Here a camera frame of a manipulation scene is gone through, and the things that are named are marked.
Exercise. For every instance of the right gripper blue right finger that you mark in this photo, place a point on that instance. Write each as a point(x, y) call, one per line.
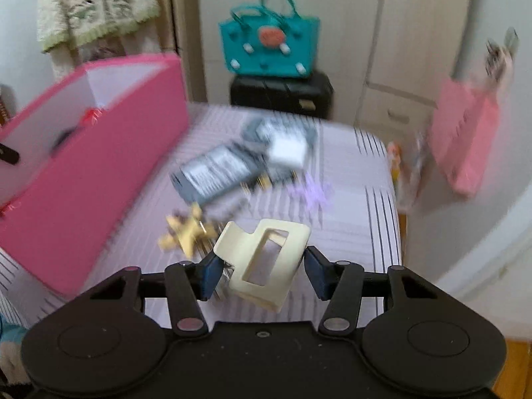
point(340, 285)

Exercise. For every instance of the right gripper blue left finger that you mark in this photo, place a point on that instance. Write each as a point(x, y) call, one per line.
point(186, 284)

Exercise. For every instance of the yellow starfish hair clip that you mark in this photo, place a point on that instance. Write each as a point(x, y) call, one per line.
point(186, 234)

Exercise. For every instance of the cream rectangular hair claw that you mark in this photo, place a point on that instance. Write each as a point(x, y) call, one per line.
point(264, 261)

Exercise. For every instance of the pink storage box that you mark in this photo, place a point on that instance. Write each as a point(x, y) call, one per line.
point(71, 202)

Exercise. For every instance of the grey pocket wifi device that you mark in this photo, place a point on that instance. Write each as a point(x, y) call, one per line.
point(217, 172)

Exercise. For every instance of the black wallet case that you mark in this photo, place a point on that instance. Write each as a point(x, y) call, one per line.
point(63, 137)

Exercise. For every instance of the brown wooden side cabinet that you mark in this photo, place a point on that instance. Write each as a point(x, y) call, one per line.
point(8, 106)

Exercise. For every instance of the purple small hair clip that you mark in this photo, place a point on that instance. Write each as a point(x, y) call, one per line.
point(312, 192)

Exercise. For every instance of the grey device with white block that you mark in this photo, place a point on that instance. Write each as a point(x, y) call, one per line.
point(284, 144)

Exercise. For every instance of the black suitcase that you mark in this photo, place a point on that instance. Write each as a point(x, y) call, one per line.
point(310, 96)

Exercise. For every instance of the pink paper gift bag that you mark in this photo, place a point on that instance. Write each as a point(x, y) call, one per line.
point(466, 119)

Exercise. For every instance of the black clothes rack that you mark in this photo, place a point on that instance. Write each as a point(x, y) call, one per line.
point(174, 28)

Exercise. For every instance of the beige wooden wardrobe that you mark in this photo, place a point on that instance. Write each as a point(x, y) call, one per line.
point(386, 59)

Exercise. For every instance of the teal felt handbag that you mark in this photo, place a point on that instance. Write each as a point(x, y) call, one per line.
point(258, 41)

